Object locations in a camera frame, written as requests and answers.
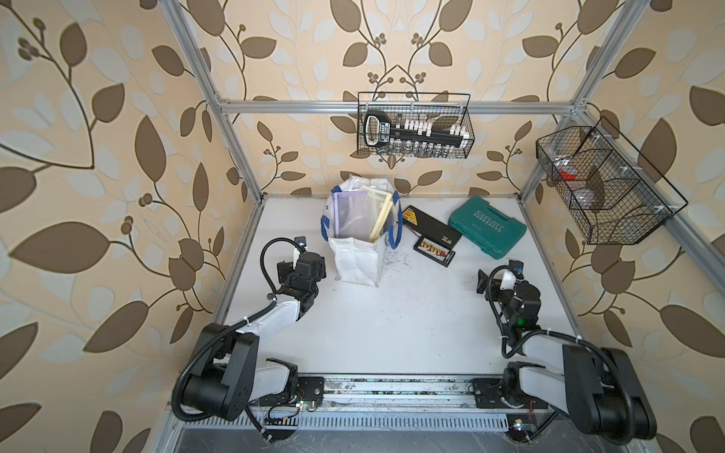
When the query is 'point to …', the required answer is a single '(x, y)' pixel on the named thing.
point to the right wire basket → (614, 198)
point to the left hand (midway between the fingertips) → (296, 258)
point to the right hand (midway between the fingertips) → (496, 272)
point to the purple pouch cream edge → (352, 216)
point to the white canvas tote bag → (357, 260)
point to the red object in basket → (569, 173)
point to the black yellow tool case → (437, 238)
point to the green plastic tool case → (486, 226)
